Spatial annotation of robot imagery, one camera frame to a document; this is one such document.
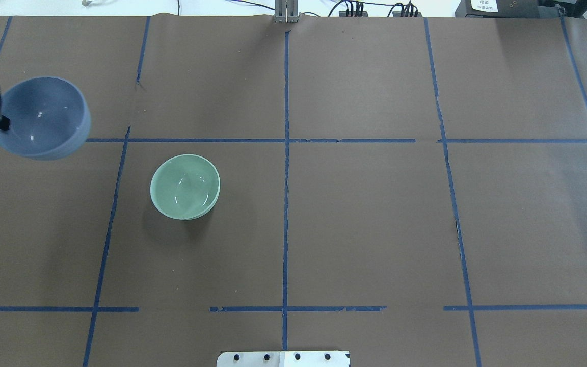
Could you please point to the black cable connector block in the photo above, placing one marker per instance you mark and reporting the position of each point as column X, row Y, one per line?
column 353, row 9

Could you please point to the green bowl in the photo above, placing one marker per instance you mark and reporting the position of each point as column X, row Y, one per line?
column 185, row 187

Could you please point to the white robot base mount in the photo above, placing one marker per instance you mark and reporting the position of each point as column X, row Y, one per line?
column 284, row 358

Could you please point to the blue bowl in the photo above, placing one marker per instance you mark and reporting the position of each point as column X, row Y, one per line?
column 49, row 118

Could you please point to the black device with label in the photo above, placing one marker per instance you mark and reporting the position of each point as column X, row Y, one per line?
column 505, row 9

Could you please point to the aluminium profile post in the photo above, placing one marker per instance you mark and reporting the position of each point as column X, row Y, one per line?
column 286, row 11

